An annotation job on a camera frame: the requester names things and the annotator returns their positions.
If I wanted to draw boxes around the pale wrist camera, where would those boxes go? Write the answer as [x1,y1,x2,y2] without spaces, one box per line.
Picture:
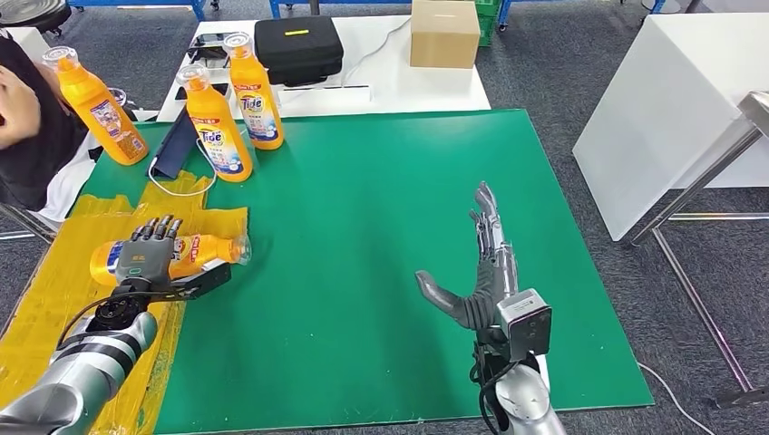
[494,288,554,363]
[152,262,233,303]

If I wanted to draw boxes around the cardboard box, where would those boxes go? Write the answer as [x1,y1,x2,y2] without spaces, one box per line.
[410,0,482,70]

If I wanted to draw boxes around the black chair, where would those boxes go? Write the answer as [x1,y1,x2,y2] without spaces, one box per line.
[0,0,72,34]

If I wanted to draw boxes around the black carry case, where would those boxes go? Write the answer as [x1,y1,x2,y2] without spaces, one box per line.
[254,15,346,88]

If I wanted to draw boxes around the orange detergent bottle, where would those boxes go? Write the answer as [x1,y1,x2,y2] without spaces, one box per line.
[221,31,286,152]
[175,63,254,184]
[89,232,253,288]
[42,46,151,167]

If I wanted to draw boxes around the black remote controller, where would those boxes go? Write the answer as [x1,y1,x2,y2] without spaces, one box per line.
[187,31,233,65]

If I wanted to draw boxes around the coiled cable bundle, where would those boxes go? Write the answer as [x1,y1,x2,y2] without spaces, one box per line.
[109,86,141,122]

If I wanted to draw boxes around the white table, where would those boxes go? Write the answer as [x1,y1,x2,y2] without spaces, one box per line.
[6,25,53,64]
[571,13,769,243]
[156,16,492,122]

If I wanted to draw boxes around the green crates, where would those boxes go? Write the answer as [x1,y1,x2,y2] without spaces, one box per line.
[475,0,502,47]

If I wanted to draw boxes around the person's left hand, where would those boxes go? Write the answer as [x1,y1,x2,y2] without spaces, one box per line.
[0,65,44,151]

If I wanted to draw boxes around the metal stand frame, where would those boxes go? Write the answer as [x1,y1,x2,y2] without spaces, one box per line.
[628,91,769,411]

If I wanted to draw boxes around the person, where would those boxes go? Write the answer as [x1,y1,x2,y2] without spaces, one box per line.
[0,30,92,211]

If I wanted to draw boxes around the metal chair legs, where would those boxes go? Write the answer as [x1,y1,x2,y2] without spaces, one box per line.
[0,202,58,245]

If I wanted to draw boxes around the dark blue tablet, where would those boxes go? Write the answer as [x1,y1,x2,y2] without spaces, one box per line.
[149,106,200,180]

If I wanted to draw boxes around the black phone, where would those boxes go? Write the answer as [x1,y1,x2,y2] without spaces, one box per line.
[174,82,230,101]

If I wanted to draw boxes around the yellow taped sheet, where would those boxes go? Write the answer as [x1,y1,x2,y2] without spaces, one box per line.
[0,170,249,435]

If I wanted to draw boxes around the white charging cable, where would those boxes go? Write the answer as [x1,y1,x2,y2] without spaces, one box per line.
[147,139,219,198]

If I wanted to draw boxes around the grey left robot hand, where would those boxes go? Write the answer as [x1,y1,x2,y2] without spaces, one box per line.
[113,214,184,291]

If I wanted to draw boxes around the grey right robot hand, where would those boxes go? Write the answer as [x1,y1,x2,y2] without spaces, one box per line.
[414,181,520,333]

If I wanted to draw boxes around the white floor cable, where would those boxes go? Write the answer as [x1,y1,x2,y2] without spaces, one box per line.
[637,362,699,435]

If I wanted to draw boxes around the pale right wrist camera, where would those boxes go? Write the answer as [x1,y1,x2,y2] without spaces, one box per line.
[494,288,554,363]

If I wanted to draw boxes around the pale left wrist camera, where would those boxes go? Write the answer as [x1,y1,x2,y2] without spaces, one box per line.
[152,262,233,303]

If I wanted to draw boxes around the green table mat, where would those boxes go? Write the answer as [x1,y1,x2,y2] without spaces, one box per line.
[78,109,655,435]

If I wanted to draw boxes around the white cloth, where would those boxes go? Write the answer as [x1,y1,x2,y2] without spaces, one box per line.
[35,108,159,223]

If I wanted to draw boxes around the white power cable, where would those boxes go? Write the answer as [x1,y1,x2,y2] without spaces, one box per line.
[342,15,414,87]

